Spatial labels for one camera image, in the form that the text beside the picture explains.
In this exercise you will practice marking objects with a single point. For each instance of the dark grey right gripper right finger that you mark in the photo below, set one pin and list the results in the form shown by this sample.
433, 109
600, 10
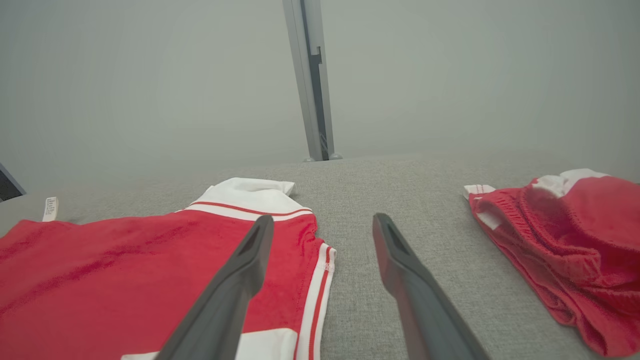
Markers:
425, 310

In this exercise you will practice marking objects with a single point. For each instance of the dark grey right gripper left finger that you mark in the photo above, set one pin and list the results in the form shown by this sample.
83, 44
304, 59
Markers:
225, 300

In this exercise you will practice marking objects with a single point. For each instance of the red white basketball jersey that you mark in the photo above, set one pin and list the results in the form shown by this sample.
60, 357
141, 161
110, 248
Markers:
125, 275

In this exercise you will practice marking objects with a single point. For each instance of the red shorts with white stripe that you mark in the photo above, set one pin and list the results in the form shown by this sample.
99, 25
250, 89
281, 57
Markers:
575, 250

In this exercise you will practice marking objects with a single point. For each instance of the grey partition post with feet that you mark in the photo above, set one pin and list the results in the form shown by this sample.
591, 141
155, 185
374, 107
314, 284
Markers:
307, 75

